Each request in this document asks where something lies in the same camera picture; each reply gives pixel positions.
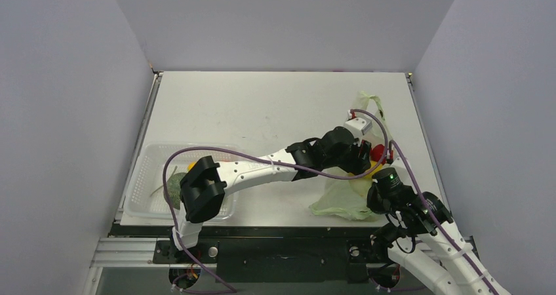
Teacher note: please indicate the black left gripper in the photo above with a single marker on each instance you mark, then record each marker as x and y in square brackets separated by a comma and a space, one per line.
[359, 162]

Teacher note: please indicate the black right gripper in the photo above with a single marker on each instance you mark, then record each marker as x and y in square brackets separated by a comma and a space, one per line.
[387, 194]

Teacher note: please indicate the yellow fake mango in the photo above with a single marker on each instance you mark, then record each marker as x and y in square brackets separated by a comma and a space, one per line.
[370, 173]

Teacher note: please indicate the pale green plastic bag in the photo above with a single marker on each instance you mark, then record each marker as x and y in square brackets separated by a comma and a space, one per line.
[347, 199]

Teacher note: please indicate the yellow fake lemon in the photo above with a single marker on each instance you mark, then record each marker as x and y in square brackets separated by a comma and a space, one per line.
[190, 166]

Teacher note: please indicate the green fake melon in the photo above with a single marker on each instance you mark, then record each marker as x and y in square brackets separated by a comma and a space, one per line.
[157, 196]

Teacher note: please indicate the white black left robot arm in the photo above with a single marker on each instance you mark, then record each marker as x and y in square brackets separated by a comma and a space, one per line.
[206, 185]

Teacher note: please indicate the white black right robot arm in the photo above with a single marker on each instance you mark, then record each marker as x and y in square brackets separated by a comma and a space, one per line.
[422, 237]

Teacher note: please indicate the red fake apple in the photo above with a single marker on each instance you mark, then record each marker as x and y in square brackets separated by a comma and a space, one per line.
[377, 152]

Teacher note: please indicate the white perforated plastic basket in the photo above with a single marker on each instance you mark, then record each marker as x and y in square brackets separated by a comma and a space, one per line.
[147, 176]

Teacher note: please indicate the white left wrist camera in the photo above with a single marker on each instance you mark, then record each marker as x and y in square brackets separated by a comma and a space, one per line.
[358, 126]

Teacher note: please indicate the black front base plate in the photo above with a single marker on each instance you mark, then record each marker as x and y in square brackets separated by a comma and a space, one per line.
[294, 255]

